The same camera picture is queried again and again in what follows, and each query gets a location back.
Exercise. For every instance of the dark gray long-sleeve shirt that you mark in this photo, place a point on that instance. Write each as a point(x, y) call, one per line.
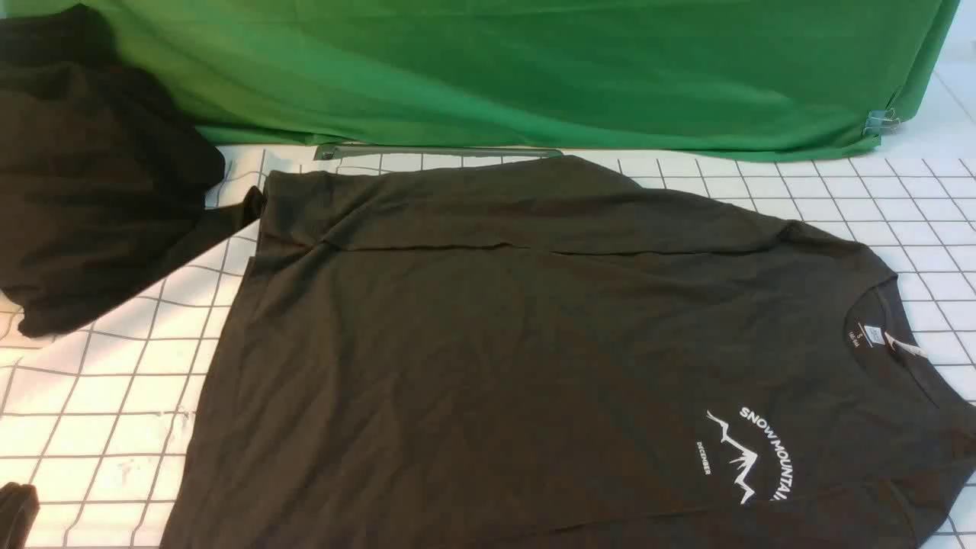
point(544, 354)

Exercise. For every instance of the green backdrop cloth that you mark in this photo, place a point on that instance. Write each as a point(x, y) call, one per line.
point(749, 80)

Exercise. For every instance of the pile of black clothes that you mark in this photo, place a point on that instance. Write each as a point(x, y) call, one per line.
point(103, 177)

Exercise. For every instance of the white grid table mat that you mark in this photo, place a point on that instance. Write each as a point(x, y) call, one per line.
point(98, 420)

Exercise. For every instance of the silver binder clip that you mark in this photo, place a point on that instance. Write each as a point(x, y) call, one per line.
point(881, 122)

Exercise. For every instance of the black object at corner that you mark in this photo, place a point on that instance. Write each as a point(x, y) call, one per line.
point(19, 508)

